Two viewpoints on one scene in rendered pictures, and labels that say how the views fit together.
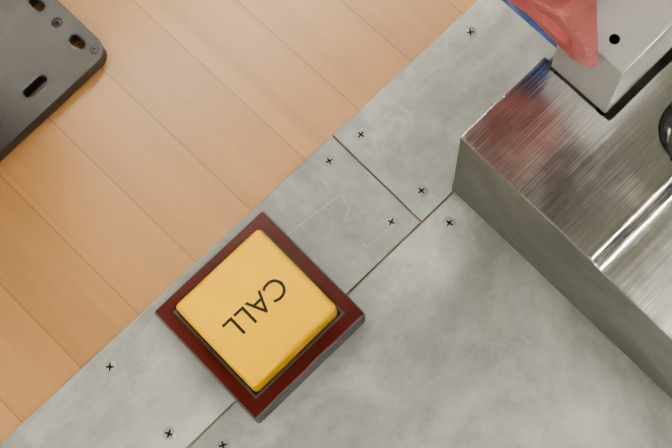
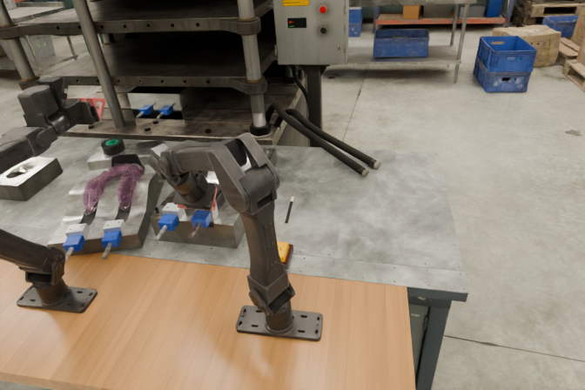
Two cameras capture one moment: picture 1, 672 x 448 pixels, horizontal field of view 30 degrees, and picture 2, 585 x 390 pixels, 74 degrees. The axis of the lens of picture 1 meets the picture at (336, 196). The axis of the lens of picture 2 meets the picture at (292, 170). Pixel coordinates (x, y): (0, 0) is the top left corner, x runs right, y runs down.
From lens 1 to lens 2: 93 cm
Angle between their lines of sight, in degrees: 69
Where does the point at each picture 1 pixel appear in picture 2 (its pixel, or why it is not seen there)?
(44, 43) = (248, 316)
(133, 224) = not seen: hidden behind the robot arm
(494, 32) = (204, 258)
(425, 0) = (202, 270)
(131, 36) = (237, 306)
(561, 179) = (231, 213)
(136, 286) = not seen: hidden behind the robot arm
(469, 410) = not seen: hidden behind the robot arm
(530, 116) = (224, 220)
